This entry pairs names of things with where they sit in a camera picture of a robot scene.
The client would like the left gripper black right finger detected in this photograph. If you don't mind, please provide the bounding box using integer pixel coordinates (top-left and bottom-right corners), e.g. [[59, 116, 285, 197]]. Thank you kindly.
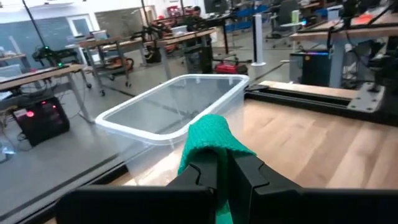
[[228, 154, 398, 224]]

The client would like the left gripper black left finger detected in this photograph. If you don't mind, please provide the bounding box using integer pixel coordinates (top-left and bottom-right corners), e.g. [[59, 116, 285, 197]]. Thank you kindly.
[[55, 152, 218, 224]]

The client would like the teal green ribbed bandage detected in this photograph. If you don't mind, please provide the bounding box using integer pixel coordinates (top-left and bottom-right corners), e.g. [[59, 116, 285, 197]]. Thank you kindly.
[[177, 114, 257, 224]]

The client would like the clear plastic container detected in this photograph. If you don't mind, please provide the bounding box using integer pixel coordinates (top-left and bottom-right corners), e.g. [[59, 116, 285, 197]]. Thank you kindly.
[[95, 73, 251, 187]]

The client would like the black computer with red lights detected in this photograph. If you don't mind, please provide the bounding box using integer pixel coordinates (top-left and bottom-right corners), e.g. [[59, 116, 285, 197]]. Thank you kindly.
[[12, 96, 71, 147]]

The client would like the black computer with coloured strip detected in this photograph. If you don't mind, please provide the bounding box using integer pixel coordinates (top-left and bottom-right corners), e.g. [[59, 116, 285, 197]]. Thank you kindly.
[[289, 49, 333, 87]]

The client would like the orange and black machine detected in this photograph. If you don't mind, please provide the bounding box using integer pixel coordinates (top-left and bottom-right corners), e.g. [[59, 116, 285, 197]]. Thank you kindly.
[[105, 57, 135, 72]]

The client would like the black storage bin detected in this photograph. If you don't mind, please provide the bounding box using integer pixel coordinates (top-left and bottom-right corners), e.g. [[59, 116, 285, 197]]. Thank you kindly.
[[183, 45, 214, 75]]

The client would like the wooden workbench on casters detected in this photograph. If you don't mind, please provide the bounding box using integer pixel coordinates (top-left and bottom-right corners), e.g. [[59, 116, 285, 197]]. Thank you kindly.
[[79, 35, 133, 96]]

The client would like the white tower fan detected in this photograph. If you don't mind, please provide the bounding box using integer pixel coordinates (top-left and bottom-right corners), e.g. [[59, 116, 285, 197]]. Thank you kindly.
[[251, 14, 267, 67]]

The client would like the black robot with green lights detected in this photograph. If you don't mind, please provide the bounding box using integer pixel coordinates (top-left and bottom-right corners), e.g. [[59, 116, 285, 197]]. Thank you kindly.
[[32, 45, 78, 68]]

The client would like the white door with window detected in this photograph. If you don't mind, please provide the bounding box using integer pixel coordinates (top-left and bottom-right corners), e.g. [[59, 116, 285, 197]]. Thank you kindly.
[[67, 14, 94, 37]]

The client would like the grey office chair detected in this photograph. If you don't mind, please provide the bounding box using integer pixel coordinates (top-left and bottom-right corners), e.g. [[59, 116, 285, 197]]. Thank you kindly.
[[266, 0, 301, 47]]

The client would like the person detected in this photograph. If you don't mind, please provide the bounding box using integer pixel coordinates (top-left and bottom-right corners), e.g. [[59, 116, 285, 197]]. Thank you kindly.
[[183, 5, 215, 32]]

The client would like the black computer monitor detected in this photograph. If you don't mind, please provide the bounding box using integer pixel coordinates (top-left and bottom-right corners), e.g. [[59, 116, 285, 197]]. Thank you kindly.
[[203, 0, 229, 14]]

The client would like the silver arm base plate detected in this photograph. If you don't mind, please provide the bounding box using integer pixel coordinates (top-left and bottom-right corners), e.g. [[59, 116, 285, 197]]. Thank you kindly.
[[346, 82, 386, 113]]

